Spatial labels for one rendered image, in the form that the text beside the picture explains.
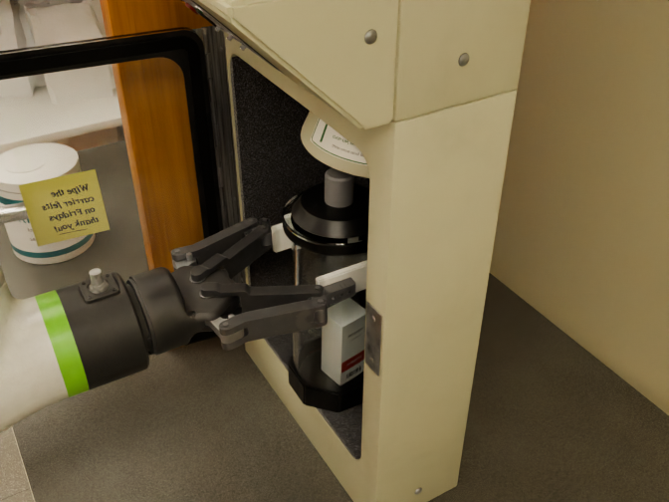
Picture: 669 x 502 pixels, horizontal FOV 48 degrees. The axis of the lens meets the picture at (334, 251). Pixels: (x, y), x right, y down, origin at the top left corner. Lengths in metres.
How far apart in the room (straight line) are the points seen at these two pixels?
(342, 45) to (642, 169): 0.55
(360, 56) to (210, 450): 0.56
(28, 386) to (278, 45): 0.35
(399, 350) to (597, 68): 0.47
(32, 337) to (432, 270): 0.33
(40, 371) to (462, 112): 0.39
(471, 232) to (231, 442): 0.43
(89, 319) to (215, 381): 0.37
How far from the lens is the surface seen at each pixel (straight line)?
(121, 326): 0.65
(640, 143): 0.94
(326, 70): 0.47
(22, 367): 0.64
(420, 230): 0.58
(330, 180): 0.69
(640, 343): 1.05
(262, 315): 0.66
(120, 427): 0.96
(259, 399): 0.96
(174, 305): 0.66
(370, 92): 0.50
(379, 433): 0.72
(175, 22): 0.83
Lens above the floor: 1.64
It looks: 36 degrees down
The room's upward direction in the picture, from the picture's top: straight up
